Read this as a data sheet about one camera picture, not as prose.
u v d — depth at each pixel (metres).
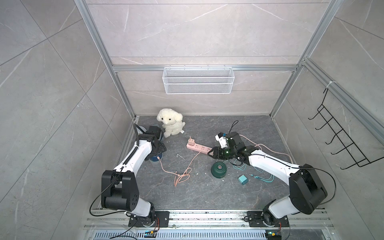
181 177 0.80
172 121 0.96
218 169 0.80
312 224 0.72
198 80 1.01
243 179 0.85
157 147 0.77
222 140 0.79
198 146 0.99
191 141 0.97
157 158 0.82
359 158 0.61
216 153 0.74
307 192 0.43
